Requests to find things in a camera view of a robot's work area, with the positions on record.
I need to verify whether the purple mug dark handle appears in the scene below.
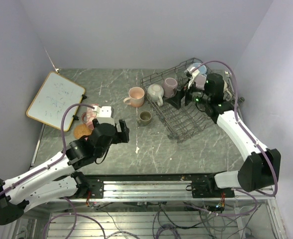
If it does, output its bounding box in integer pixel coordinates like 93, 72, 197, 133
163, 78, 178, 98

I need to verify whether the small olive grey cup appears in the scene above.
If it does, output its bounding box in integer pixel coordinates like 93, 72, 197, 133
137, 111, 152, 126

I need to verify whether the small whiteboard wooden frame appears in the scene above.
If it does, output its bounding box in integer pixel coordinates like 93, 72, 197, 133
26, 72, 86, 129

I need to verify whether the cream white speckled mug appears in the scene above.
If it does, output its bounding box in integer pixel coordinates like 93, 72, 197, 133
147, 84, 164, 106

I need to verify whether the light blue mug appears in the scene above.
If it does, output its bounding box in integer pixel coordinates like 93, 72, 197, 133
187, 63, 207, 75

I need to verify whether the green inside floral mug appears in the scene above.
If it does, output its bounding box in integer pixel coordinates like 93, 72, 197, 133
223, 80, 232, 97

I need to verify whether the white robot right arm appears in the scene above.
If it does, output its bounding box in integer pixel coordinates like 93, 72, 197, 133
163, 73, 281, 197

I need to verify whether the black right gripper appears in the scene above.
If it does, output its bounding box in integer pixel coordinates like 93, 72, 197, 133
166, 79, 211, 110

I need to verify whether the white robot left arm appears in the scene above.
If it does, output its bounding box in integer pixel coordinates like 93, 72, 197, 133
0, 119, 129, 226

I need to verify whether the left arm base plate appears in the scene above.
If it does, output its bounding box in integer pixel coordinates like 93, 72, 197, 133
73, 173, 104, 199

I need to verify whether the grey wire dish rack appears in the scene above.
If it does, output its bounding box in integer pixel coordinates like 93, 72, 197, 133
140, 57, 245, 143

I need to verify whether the aluminium mounting rail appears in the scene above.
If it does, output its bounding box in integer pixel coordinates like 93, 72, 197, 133
44, 174, 274, 202

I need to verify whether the pink patterned mug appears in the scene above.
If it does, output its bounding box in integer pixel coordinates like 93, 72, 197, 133
81, 104, 98, 130

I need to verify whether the lavender mug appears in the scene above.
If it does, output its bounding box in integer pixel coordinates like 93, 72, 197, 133
195, 74, 206, 91

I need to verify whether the cork coaster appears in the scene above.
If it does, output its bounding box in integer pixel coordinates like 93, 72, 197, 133
73, 123, 92, 139

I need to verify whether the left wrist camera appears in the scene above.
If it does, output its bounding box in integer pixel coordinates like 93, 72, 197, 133
94, 106, 115, 126

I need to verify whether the peach pink mug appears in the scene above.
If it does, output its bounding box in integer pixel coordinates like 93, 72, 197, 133
123, 87, 145, 108

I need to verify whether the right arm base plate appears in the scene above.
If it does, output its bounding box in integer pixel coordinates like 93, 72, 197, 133
186, 179, 235, 198

